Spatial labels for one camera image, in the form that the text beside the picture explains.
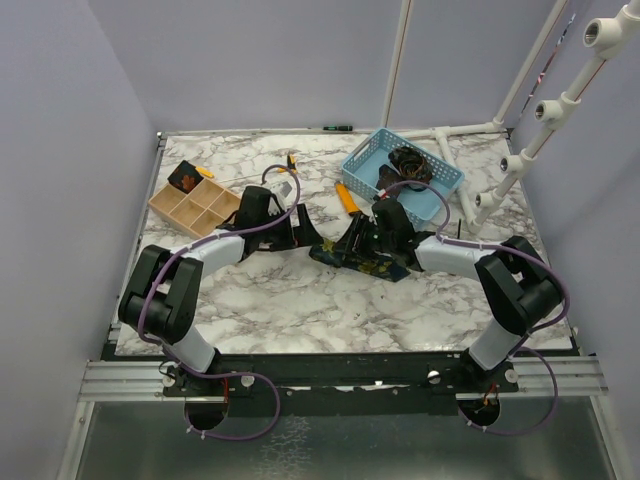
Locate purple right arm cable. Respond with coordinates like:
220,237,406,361
374,179,574,341

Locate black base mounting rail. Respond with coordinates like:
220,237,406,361
99,344,531,421

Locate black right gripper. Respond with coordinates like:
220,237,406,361
332,213,395,264

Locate folded dark patterned tie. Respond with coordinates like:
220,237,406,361
376,165,402,192

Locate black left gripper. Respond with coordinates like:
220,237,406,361
257,203,323,251

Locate blue yellow floral tie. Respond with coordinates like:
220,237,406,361
309,239,410,282

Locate wooden compartment tray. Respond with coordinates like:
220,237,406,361
148,178,241,239

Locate light blue plastic basket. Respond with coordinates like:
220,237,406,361
341,128,465,230

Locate yellow utility knife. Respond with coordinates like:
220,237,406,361
334,181,362,217

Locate white PVC pipe rack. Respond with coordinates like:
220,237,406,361
399,0,640,232

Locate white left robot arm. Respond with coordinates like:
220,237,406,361
117,186,323,395

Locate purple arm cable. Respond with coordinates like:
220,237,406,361
374,179,574,341
137,165,302,374

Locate yellow black wire stripper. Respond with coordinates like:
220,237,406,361
278,154,297,174

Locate rolled dark orange-leaf tie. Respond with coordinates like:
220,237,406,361
167,160,203,194

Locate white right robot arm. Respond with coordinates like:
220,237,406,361
334,198,568,391

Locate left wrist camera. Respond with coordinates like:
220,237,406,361
272,181,295,207

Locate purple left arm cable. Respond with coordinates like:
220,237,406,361
137,165,302,374

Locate green black marker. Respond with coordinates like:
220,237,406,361
322,125,353,132

